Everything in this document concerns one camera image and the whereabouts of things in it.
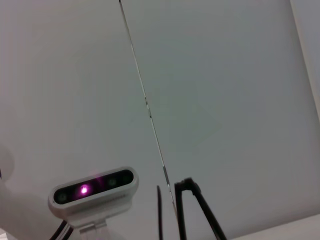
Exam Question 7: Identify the black glasses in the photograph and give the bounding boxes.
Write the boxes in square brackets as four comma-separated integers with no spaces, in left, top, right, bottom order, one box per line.
[156,176,228,240]

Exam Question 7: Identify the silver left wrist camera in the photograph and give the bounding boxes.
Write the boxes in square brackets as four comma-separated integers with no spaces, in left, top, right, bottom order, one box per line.
[47,166,139,235]

